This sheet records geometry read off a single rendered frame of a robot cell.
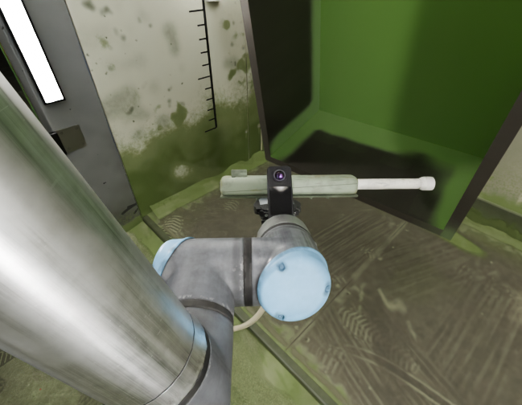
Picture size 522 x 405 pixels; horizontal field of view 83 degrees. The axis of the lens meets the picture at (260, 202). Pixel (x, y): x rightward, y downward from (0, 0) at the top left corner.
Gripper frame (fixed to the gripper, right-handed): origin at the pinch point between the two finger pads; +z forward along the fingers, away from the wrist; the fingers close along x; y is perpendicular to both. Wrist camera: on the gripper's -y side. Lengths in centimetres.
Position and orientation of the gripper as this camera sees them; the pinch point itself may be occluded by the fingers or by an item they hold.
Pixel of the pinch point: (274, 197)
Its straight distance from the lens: 69.8
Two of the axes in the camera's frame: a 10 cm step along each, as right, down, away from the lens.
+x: 10.0, -0.3, 0.2
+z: -0.3, -2.7, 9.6
